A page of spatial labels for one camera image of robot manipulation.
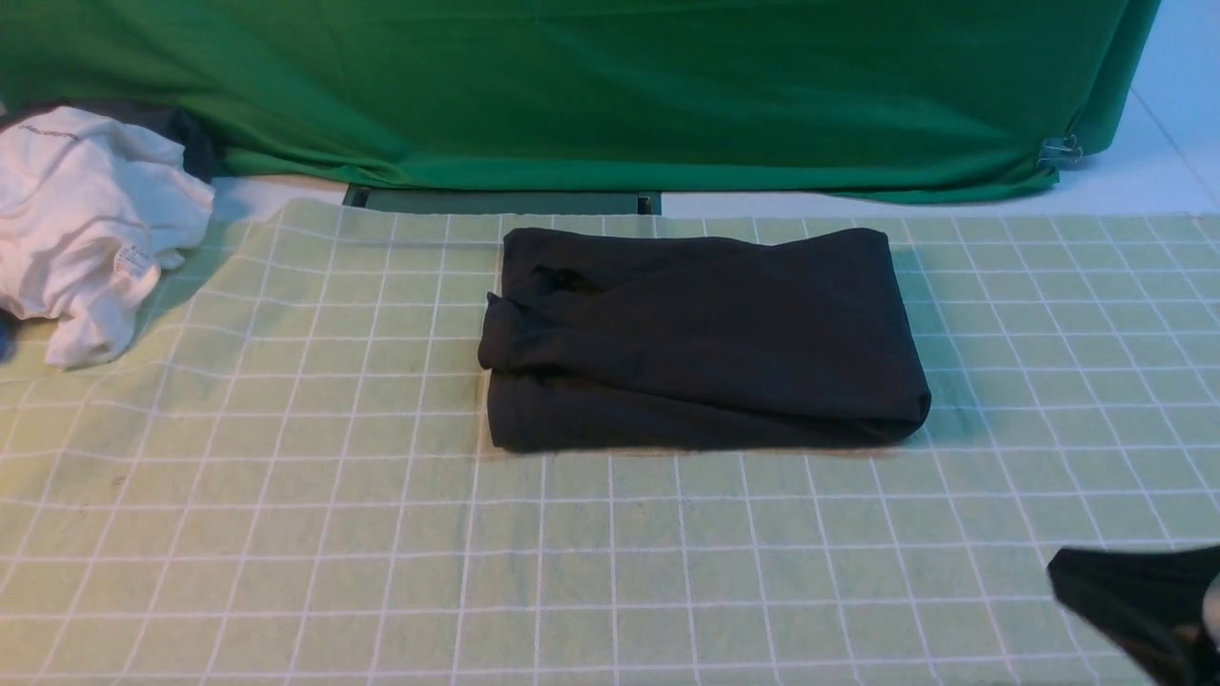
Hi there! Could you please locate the dark gray long-sleeve shirt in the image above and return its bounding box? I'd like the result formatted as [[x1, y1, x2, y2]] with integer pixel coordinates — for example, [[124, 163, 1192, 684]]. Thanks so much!
[[477, 227, 932, 453]]

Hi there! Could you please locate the black robot arm right side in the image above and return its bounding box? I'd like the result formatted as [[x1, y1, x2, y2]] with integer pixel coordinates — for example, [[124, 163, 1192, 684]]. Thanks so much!
[[1046, 546, 1219, 685]]

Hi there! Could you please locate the dark garment behind white shirt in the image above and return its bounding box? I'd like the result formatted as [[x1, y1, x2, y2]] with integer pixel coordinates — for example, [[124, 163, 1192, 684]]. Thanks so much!
[[2, 96, 218, 184]]

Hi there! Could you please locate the crumpled white shirt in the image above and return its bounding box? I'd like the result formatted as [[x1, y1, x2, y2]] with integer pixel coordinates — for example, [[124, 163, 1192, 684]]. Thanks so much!
[[1, 106, 216, 369]]

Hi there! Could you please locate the dark green base bar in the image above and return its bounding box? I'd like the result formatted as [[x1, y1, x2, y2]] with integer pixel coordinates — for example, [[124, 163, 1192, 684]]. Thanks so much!
[[342, 184, 662, 216]]

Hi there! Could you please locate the light green grid tablecloth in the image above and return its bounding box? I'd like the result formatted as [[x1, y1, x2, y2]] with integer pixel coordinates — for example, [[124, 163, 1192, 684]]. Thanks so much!
[[1, 199, 1218, 685]]

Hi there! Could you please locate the green backdrop cloth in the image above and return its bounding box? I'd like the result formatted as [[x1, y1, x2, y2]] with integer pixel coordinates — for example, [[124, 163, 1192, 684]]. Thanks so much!
[[1, 1, 1159, 205]]

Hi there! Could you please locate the metal binder clip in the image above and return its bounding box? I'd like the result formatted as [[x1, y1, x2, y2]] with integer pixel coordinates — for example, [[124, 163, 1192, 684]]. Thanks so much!
[[1037, 134, 1085, 170]]

